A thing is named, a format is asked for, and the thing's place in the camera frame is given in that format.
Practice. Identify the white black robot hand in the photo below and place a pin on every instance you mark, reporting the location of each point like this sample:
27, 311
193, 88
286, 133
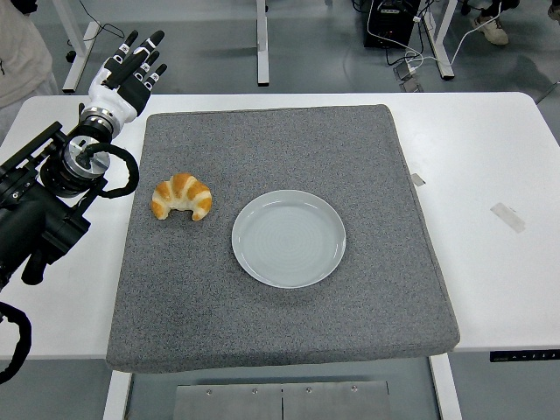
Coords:
118, 102

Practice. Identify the golden croissant bread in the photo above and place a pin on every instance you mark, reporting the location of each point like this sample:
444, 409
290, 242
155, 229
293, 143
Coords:
184, 188

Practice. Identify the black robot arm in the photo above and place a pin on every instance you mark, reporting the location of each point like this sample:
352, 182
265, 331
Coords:
26, 219

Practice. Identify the round grey plate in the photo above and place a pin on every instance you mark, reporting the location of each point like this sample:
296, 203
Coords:
289, 240

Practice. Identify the grey metal plate with screws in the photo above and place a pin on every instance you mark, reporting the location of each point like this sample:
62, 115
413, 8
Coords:
227, 404

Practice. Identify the white background table leg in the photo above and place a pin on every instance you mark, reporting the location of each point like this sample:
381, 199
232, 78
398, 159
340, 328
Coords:
81, 61
442, 48
262, 44

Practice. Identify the person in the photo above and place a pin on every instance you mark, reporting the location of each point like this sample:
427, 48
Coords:
22, 57

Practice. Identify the grey fabric mat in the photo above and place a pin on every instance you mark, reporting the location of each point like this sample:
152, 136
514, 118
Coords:
262, 144

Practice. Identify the black electronics box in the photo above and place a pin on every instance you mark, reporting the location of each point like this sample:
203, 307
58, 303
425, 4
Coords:
389, 22

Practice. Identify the grey foot pedal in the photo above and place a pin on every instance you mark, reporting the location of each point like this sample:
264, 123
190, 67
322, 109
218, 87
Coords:
412, 86
404, 71

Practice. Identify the small clear tape piece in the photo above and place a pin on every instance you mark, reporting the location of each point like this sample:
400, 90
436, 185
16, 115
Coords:
418, 179

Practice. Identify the person's foot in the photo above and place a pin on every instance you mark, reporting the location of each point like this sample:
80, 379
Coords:
492, 28
555, 9

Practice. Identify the large clear tape piece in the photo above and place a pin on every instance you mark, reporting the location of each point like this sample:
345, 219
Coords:
507, 217

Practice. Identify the black table control panel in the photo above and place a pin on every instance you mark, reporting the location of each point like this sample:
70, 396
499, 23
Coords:
525, 356

